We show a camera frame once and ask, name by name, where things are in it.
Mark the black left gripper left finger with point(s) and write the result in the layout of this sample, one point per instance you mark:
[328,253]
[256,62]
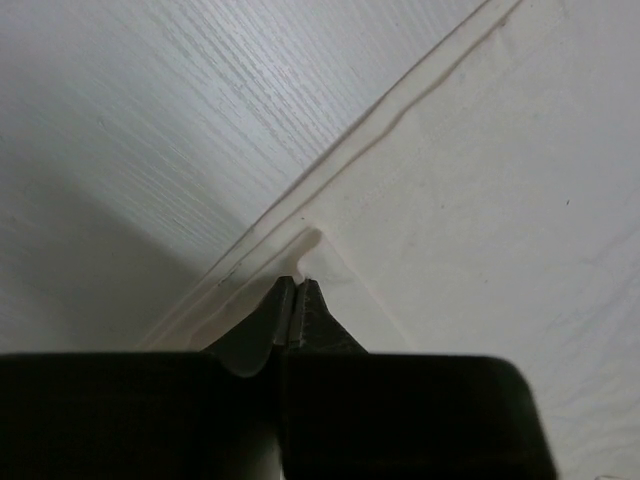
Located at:
[156,415]

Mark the white t-shirt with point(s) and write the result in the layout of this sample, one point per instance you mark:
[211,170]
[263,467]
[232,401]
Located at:
[488,204]

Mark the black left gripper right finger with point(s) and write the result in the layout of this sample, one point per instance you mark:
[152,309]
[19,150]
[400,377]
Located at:
[347,413]

